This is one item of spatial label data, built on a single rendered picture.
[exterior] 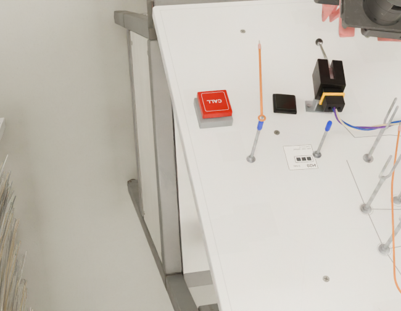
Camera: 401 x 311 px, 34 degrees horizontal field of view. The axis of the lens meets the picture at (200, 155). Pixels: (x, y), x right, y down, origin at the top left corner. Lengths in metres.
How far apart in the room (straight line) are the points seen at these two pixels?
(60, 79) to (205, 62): 1.03
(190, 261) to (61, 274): 0.92
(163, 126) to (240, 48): 0.27
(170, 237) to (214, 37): 0.47
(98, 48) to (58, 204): 0.54
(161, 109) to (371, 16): 0.63
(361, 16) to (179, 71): 0.41
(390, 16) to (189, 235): 0.79
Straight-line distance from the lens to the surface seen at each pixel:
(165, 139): 1.39
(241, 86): 1.16
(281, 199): 1.02
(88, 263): 2.33
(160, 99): 1.38
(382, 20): 0.86
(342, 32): 0.88
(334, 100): 1.07
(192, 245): 1.48
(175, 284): 1.44
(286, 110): 1.13
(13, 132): 2.19
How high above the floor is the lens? 2.14
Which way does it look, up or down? 72 degrees down
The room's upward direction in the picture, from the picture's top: 138 degrees clockwise
